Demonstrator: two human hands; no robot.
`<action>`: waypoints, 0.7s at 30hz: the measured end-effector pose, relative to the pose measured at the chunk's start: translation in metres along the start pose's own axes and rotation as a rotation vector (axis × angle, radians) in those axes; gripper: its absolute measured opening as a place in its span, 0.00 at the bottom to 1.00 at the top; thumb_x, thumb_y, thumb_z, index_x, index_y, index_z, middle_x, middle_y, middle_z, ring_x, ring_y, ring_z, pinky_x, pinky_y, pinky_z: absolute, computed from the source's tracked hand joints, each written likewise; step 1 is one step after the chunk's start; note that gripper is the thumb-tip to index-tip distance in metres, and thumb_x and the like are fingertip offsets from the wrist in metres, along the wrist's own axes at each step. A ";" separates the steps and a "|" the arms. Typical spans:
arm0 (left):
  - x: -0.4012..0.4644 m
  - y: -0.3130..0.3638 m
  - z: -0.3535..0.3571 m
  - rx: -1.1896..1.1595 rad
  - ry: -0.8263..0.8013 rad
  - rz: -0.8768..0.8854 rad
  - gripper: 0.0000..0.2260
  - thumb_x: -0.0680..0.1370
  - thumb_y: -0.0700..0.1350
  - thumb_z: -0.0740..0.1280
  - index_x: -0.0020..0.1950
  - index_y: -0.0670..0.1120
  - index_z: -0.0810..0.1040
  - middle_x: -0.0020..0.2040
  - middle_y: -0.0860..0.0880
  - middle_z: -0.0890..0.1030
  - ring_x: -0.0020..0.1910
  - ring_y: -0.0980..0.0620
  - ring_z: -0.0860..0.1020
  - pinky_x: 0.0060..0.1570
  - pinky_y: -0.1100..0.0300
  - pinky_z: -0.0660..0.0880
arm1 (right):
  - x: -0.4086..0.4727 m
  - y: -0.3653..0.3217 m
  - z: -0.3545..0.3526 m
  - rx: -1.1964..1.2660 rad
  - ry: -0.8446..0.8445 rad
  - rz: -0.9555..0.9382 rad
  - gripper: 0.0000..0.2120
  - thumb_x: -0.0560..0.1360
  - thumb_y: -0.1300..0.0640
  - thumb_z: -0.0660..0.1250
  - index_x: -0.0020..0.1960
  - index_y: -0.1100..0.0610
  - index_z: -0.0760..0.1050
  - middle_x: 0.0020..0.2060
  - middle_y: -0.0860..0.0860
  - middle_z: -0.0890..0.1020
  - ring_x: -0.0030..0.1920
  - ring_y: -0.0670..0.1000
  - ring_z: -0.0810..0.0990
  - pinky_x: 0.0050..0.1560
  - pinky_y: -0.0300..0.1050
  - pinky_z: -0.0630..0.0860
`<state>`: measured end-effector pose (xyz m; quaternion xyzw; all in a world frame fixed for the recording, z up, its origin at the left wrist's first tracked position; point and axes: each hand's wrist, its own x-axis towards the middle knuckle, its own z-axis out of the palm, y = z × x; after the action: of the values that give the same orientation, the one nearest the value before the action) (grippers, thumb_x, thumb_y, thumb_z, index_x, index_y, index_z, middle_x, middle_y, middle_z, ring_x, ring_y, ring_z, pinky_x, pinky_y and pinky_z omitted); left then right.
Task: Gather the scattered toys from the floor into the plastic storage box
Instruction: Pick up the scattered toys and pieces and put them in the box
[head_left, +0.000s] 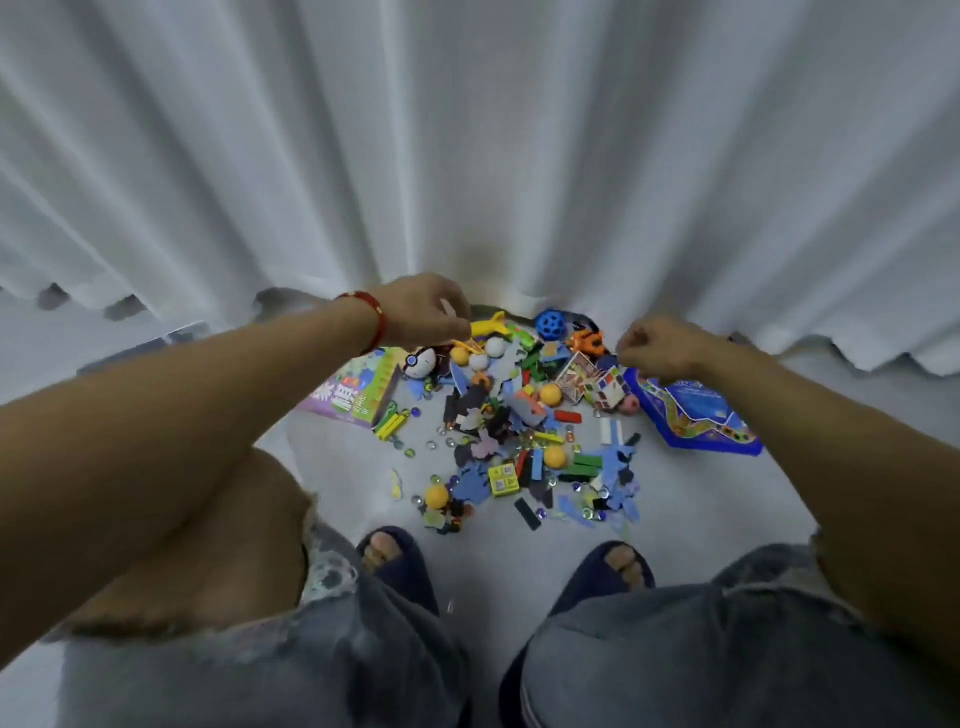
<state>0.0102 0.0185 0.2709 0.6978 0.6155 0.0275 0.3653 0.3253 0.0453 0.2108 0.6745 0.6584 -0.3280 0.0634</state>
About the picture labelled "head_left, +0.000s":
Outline pile of small toy pieces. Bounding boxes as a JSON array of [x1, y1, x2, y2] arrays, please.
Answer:
[[386, 322, 645, 535]]

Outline blue game board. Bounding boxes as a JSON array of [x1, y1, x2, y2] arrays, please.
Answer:
[[624, 367, 765, 457]]

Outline white curtain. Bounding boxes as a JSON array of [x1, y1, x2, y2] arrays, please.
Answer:
[[0, 0, 960, 378]]

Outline person's left forearm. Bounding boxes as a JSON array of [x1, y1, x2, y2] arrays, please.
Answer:
[[0, 296, 381, 670]]

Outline person's right forearm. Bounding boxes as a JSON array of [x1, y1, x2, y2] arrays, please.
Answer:
[[701, 333, 960, 676]]

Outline dark blue slipper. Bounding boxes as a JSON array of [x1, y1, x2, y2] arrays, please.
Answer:
[[547, 540, 657, 620], [355, 525, 441, 618]]

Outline yellow green stick bundle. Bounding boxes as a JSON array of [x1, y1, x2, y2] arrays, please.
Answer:
[[372, 405, 412, 443]]

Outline dark blue right slipper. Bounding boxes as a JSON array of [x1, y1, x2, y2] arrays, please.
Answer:
[[547, 540, 657, 620]]

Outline person's right hand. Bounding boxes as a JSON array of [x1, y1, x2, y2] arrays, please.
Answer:
[[616, 315, 723, 386]]

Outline person's blue jeans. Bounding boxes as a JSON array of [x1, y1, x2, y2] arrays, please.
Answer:
[[45, 517, 960, 728]]

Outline dark blue left slipper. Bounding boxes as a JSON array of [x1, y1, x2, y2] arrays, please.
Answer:
[[355, 525, 441, 618]]

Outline purple game box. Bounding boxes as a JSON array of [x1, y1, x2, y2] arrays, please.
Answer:
[[296, 346, 410, 429]]

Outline person's left hand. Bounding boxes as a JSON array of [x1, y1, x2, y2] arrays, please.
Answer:
[[371, 272, 474, 351]]

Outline white puzzle cube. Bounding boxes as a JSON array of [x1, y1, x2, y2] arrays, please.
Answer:
[[585, 366, 633, 412]]

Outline red string bracelet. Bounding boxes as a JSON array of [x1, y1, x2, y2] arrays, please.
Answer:
[[335, 290, 390, 357]]

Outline patterned card box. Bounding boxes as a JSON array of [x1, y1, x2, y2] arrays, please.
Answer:
[[555, 351, 600, 406]]

